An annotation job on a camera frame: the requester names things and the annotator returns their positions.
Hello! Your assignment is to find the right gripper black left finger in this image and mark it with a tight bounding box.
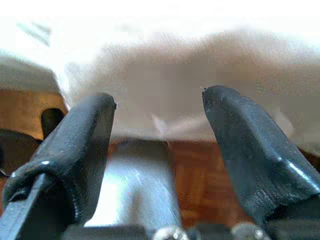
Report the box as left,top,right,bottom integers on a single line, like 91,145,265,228
0,92,118,240

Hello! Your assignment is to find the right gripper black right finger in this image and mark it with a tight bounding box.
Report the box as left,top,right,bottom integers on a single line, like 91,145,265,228
201,85,320,226

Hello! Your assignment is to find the grey right robot leg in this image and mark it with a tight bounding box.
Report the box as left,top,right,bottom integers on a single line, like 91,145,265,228
83,142,182,228

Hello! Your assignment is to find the beige floral bed sheet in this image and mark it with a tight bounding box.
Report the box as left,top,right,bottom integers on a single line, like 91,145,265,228
62,29,320,151

